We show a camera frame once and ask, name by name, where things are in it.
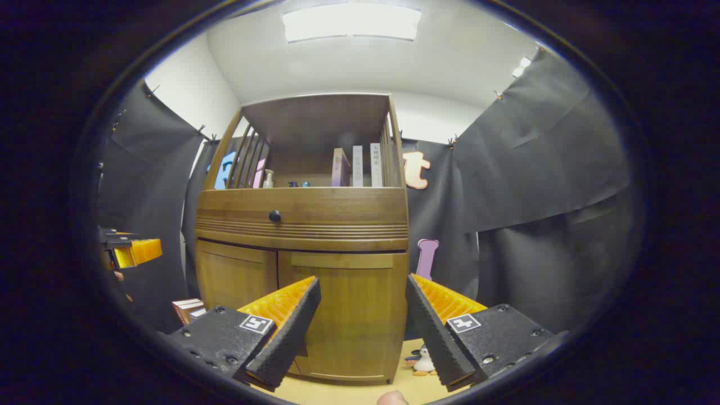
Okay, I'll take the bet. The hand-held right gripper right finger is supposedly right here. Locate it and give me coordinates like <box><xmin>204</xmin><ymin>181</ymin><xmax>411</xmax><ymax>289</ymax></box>
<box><xmin>405</xmin><ymin>273</ymin><xmax>556</xmax><ymax>393</ymax></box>

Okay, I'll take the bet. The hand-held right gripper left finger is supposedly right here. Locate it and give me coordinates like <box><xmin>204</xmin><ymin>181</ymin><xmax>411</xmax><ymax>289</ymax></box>
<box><xmin>168</xmin><ymin>275</ymin><xmax>322</xmax><ymax>392</ymax></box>

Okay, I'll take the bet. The wooden cabinet door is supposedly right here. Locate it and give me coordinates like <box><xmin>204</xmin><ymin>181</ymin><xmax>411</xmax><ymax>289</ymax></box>
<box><xmin>197</xmin><ymin>241</ymin><xmax>278</xmax><ymax>311</ymax></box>
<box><xmin>278</xmin><ymin>251</ymin><xmax>409</xmax><ymax>384</ymax></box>

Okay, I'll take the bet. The wooden double-door shoe cabinet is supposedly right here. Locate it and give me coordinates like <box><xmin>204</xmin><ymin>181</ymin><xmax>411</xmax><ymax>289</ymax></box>
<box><xmin>194</xmin><ymin>93</ymin><xmax>410</xmax><ymax>386</ymax></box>

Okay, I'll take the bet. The wooden cabinet drawer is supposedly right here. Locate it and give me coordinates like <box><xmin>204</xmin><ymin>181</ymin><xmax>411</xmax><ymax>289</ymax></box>
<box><xmin>195</xmin><ymin>187</ymin><xmax>410</xmax><ymax>251</ymax></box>

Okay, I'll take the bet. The penguin toy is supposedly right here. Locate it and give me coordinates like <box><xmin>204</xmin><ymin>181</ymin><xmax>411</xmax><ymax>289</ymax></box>
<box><xmin>404</xmin><ymin>344</ymin><xmax>438</xmax><ymax>377</ymax></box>

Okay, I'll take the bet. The red book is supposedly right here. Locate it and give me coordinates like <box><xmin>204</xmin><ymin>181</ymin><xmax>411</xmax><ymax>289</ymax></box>
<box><xmin>172</xmin><ymin>298</ymin><xmax>204</xmax><ymax>326</ymax></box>

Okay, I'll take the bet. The black backdrop cloth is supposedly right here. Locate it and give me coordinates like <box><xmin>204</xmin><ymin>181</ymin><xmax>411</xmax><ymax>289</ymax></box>
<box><xmin>98</xmin><ymin>48</ymin><xmax>642</xmax><ymax>338</ymax></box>

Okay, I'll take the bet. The white book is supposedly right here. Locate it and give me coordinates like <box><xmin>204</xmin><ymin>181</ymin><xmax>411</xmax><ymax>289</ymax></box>
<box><xmin>370</xmin><ymin>143</ymin><xmax>384</xmax><ymax>187</ymax></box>

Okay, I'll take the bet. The large ceiling light panel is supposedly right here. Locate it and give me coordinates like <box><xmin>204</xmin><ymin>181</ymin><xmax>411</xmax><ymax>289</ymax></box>
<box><xmin>282</xmin><ymin>4</ymin><xmax>422</xmax><ymax>43</ymax></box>

